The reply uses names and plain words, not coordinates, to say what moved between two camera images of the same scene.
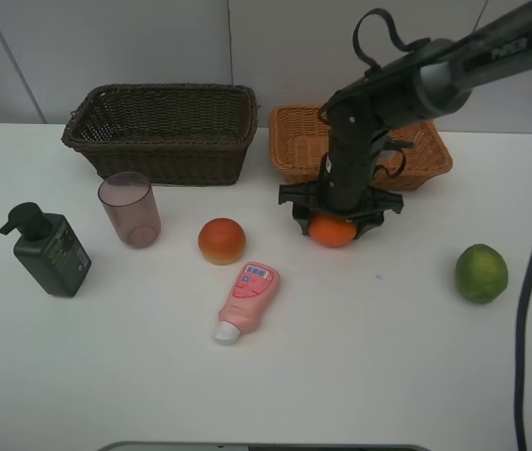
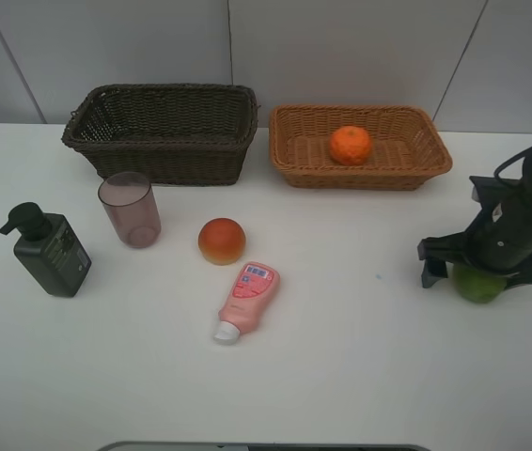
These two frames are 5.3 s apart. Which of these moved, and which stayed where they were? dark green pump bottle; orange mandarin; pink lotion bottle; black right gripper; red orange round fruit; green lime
Moved: orange mandarin; black right gripper
Stayed: pink lotion bottle; dark green pump bottle; green lime; red orange round fruit
